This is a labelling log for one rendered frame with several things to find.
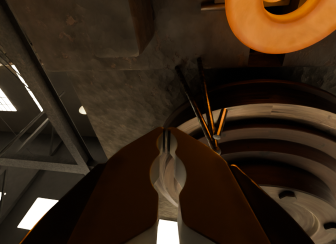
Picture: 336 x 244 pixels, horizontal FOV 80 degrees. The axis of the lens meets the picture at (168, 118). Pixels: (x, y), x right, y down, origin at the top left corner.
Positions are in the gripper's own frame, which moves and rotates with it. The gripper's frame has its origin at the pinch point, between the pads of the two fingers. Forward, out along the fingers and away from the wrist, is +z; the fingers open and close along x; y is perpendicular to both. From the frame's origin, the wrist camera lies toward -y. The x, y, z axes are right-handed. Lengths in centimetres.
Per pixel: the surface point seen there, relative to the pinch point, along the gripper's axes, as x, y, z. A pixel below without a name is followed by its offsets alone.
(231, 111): 11.4, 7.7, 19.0
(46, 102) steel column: -237, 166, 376
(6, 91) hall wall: -723, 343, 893
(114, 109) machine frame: -14.1, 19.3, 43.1
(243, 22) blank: 10.3, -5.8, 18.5
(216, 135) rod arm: 6.7, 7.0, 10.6
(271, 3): 17.7, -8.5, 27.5
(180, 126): 3.3, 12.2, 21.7
